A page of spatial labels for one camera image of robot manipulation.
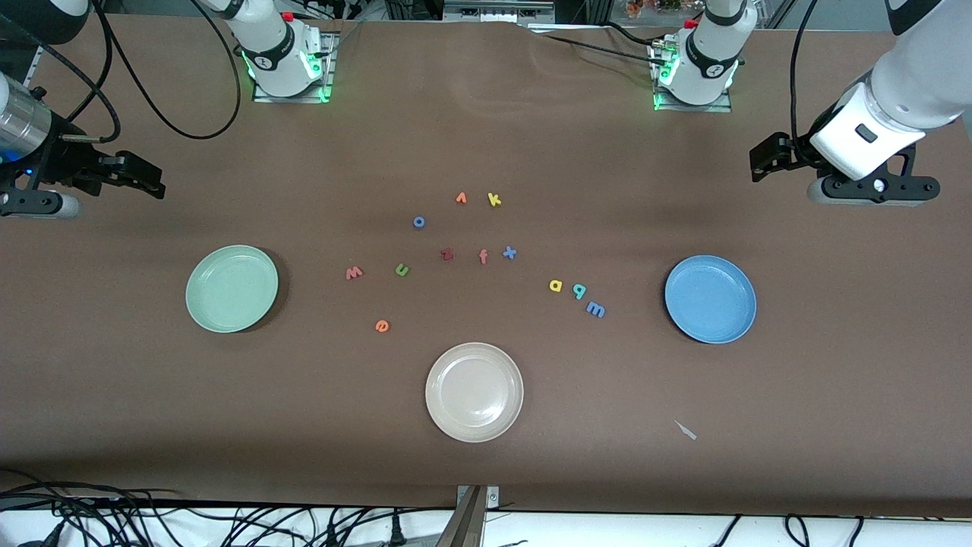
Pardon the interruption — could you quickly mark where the blue plate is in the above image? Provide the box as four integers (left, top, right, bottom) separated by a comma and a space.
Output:
664, 255, 757, 345

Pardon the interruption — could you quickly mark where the green plate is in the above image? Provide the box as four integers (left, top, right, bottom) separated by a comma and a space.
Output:
185, 245, 279, 334

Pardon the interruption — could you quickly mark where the brown table cover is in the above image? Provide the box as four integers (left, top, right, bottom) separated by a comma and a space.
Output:
0, 14, 972, 517

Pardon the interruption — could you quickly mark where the grey background device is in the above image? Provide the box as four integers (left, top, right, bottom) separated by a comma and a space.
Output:
443, 0, 557, 25

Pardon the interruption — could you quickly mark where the beige plate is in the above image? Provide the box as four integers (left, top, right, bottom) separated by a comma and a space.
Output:
425, 343, 525, 443

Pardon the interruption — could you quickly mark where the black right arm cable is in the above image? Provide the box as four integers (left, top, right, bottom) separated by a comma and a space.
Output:
91, 0, 242, 142
0, 0, 122, 145

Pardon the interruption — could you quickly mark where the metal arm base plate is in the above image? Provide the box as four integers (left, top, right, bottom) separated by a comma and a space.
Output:
650, 42, 734, 114
252, 32, 336, 104

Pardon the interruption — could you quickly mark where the black cable across cover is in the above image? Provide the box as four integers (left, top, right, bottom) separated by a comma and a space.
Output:
543, 32, 673, 68
600, 21, 671, 48

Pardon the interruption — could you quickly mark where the black cable tangle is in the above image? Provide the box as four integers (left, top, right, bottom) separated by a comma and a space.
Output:
0, 470, 456, 547

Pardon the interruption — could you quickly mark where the grey metal camera post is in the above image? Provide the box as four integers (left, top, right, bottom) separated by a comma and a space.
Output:
437, 485, 501, 547

